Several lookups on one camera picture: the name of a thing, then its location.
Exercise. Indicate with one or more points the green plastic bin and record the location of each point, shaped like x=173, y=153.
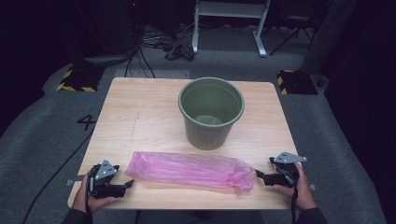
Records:
x=207, y=135

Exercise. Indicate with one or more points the black tripod stand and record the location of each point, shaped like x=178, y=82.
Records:
x=295, y=26

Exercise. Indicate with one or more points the yellow black striped base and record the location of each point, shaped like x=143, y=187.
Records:
x=297, y=83
x=79, y=81

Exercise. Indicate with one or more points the person's left hand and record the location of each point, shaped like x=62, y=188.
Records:
x=81, y=199

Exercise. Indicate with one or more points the grey table clamp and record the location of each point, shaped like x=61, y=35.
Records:
x=313, y=187
x=74, y=182

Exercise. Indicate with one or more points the person's right hand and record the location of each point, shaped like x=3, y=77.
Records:
x=303, y=193

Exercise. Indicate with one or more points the pink plastic bag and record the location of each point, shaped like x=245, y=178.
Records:
x=190, y=169

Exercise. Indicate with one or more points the grey curtain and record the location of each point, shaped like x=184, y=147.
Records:
x=328, y=37

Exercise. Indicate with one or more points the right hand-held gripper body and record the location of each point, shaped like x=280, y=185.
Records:
x=288, y=174

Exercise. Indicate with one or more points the white desk frame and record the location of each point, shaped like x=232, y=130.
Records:
x=229, y=9

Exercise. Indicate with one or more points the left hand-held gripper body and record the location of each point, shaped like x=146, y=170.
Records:
x=102, y=171

